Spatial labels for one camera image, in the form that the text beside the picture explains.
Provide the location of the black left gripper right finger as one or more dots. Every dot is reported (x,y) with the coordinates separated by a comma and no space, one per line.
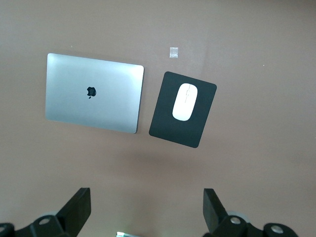
(214,214)

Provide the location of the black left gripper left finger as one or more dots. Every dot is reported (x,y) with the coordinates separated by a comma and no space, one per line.
(76,212)

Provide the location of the white computer mouse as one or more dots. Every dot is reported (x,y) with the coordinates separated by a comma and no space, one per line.
(185,102)

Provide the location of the black mouse pad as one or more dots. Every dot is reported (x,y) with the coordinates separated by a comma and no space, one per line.
(163,123)

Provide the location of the silver closed laptop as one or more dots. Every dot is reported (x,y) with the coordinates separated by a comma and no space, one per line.
(74,98)

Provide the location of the clear tape piece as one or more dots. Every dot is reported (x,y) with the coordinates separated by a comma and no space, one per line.
(174,52)

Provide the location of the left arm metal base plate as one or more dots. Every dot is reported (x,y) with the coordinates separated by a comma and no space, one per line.
(123,234)

